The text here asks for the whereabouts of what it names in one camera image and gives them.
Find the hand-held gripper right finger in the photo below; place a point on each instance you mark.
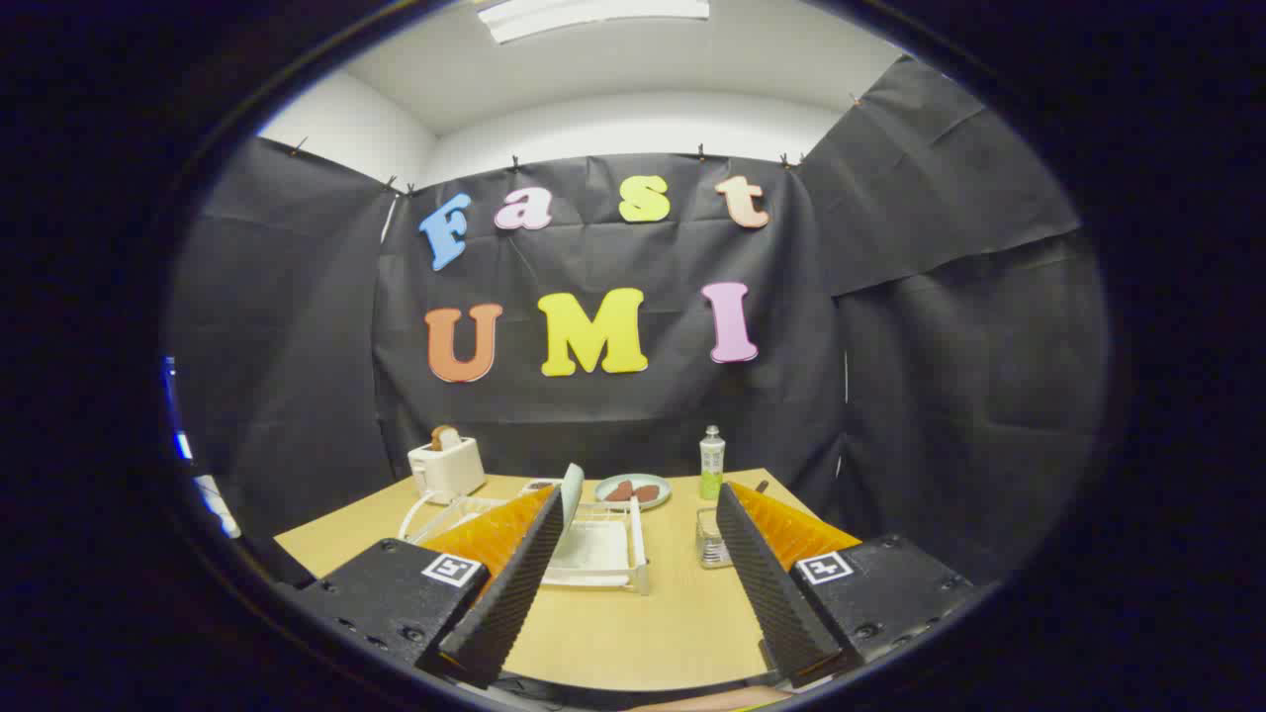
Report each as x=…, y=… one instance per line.
x=771, y=593

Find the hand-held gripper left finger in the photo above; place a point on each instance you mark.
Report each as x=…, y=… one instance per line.
x=514, y=593

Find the clear square basket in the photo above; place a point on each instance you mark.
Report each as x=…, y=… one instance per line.
x=707, y=544

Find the pale green plate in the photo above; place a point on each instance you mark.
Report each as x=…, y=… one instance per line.
x=572, y=489

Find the small plate with meat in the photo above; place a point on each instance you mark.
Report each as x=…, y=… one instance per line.
x=665, y=491

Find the white drip tray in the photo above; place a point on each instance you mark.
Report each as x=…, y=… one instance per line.
x=598, y=549

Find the white divided sauce tray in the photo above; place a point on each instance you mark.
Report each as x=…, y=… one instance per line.
x=539, y=486

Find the white toaster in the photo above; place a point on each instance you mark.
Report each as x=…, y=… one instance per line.
x=450, y=470

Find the green drink bottle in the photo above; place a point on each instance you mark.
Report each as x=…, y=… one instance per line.
x=712, y=465

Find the brown meat piece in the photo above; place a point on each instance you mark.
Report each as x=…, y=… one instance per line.
x=647, y=492
x=619, y=491

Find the toasted bread slice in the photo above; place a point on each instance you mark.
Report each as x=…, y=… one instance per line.
x=445, y=438

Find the black backdrop cloth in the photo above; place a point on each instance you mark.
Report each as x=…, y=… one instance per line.
x=643, y=415

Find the ceiling light panel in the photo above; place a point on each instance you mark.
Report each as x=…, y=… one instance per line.
x=593, y=15

